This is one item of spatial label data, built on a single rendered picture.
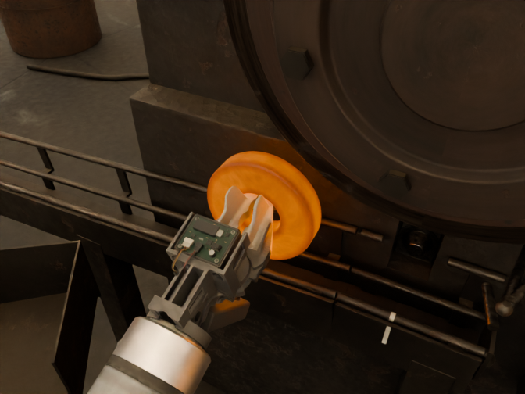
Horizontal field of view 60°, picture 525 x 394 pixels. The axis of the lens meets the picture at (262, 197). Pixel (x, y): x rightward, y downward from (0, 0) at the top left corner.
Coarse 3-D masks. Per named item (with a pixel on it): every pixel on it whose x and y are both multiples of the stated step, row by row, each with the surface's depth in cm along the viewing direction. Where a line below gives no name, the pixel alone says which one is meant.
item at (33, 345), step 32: (0, 256) 69; (32, 256) 70; (64, 256) 71; (0, 288) 74; (32, 288) 75; (64, 288) 76; (96, 288) 76; (0, 320) 73; (32, 320) 73; (64, 320) 59; (0, 352) 69; (32, 352) 68; (64, 352) 58; (0, 384) 65; (32, 384) 65; (64, 384) 58
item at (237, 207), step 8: (232, 192) 54; (240, 192) 55; (232, 200) 54; (240, 200) 56; (248, 200) 57; (224, 208) 54; (232, 208) 55; (240, 208) 56; (248, 208) 57; (224, 216) 54; (232, 216) 56; (240, 216) 56; (248, 216) 57; (232, 224) 55; (240, 224) 56
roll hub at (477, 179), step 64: (320, 0) 31; (384, 0) 30; (448, 0) 27; (512, 0) 25; (320, 64) 34; (384, 64) 31; (448, 64) 29; (512, 64) 27; (320, 128) 37; (384, 128) 35; (448, 128) 33; (512, 128) 31; (448, 192) 35; (512, 192) 33
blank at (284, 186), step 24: (240, 168) 55; (264, 168) 54; (288, 168) 55; (216, 192) 60; (264, 192) 56; (288, 192) 54; (312, 192) 55; (216, 216) 62; (288, 216) 56; (312, 216) 55; (288, 240) 59
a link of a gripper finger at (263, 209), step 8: (256, 200) 52; (264, 200) 54; (256, 208) 52; (264, 208) 54; (272, 208) 56; (256, 216) 52; (264, 216) 55; (272, 216) 56; (256, 224) 53; (264, 224) 55; (272, 224) 56; (248, 232) 52; (256, 232) 54; (264, 232) 54; (256, 240) 54; (248, 248) 53; (256, 248) 53
